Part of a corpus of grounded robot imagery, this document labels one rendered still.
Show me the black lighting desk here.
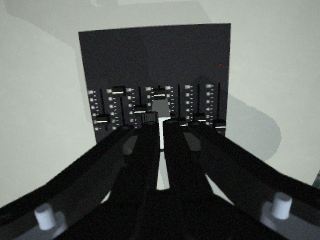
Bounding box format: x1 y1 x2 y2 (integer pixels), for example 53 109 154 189
78 23 231 144

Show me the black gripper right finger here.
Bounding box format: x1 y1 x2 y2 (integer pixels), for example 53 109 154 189
160 98 320 240

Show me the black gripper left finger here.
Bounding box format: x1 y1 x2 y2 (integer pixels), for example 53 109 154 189
0 99 162 240

